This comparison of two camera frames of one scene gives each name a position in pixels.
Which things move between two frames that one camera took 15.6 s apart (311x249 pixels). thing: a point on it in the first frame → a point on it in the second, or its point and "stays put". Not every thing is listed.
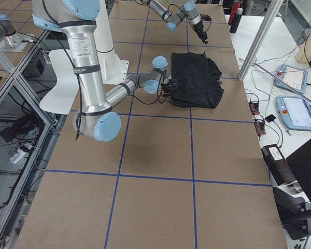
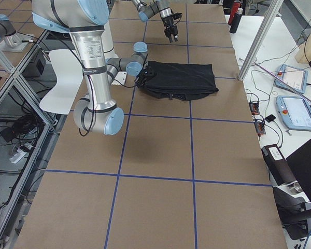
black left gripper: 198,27 → 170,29
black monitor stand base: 294,212 stays put
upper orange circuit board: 254,107 stays put
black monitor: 306,164 stays put
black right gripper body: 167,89 → 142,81
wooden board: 310,47 stays put
